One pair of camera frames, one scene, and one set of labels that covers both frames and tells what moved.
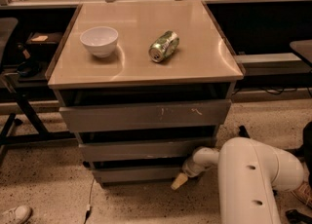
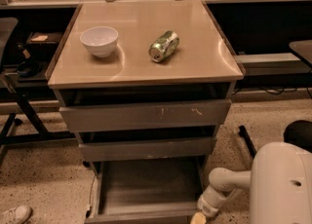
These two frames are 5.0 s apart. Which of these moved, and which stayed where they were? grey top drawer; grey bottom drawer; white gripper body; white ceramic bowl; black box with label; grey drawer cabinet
Moved: grey bottom drawer; white gripper body
Stayed: white ceramic bowl; black box with label; grey drawer cabinet; grey top drawer
